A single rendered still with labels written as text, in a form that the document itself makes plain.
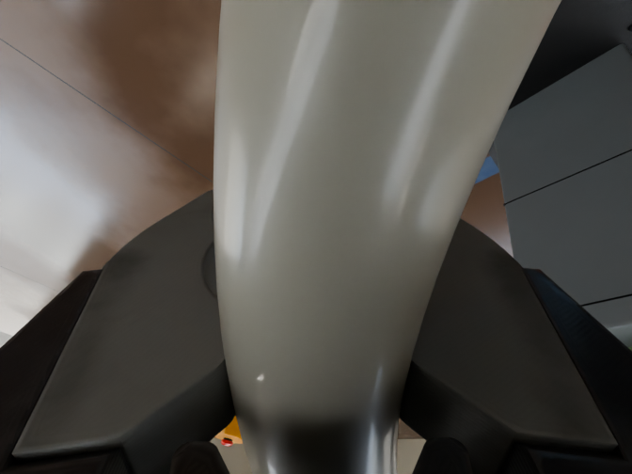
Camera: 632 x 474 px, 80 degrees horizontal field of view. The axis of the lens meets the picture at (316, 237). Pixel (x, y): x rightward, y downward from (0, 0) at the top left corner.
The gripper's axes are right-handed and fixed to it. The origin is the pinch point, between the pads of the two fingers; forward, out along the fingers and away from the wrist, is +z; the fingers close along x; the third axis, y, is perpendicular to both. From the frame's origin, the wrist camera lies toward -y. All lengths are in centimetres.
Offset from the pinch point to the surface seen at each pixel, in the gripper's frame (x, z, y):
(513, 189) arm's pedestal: 60, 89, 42
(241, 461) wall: -104, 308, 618
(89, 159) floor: -110, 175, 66
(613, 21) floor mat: 85, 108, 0
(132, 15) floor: -60, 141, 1
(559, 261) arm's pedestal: 59, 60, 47
